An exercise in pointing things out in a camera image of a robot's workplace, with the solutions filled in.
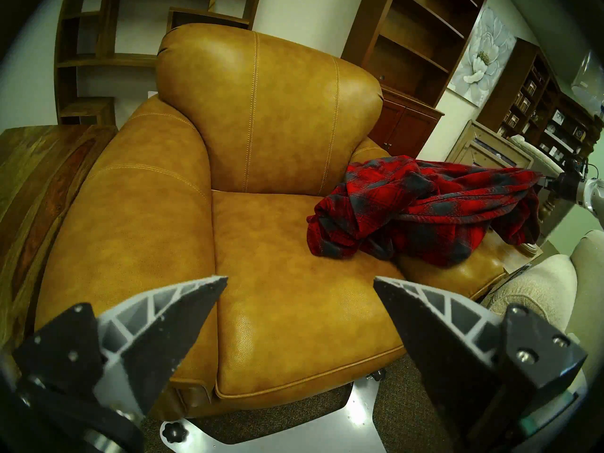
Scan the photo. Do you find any red plaid blanket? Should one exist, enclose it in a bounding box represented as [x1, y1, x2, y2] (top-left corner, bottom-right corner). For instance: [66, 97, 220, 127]
[307, 156, 543, 268]

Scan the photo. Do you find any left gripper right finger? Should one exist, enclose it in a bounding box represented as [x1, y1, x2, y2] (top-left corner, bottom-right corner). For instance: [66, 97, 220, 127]
[374, 277, 588, 450]

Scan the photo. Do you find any beige fabric armchair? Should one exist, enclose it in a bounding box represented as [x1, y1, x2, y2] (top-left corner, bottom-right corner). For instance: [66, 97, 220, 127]
[481, 230, 604, 386]

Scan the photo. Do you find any striped wood coffee table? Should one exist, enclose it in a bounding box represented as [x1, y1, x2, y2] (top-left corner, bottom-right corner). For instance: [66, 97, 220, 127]
[0, 124, 118, 349]

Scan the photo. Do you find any white lamp shade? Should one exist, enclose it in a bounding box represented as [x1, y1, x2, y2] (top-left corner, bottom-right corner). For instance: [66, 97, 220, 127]
[571, 51, 604, 113]

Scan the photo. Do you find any grey upholstered chair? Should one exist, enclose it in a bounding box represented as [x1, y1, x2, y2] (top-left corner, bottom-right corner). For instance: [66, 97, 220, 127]
[510, 135, 567, 174]

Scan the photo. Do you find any tan leather armchair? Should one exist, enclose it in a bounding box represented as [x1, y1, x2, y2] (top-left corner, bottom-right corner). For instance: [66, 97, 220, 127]
[35, 24, 520, 422]

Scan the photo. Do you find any open wooden shelf unit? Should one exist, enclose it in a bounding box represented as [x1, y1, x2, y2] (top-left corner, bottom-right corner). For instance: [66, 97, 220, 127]
[54, 0, 262, 126]

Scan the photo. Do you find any dark display bookcase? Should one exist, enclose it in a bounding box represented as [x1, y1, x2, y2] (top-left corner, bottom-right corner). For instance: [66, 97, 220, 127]
[477, 38, 604, 174]

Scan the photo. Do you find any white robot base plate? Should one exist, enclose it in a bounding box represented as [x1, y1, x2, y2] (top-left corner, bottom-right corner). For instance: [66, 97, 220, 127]
[160, 377, 383, 453]

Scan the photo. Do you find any dark wood bookcase cabinet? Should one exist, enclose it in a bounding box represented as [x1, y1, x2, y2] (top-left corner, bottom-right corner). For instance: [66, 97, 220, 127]
[341, 0, 491, 160]

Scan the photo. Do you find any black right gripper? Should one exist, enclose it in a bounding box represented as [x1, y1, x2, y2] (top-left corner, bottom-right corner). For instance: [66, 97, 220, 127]
[543, 162, 588, 202]

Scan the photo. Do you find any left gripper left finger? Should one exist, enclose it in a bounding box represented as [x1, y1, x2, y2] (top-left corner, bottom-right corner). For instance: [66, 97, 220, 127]
[14, 276, 228, 417]

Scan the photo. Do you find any white flower painting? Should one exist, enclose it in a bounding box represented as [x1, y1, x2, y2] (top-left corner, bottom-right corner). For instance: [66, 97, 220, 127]
[447, 6, 517, 108]

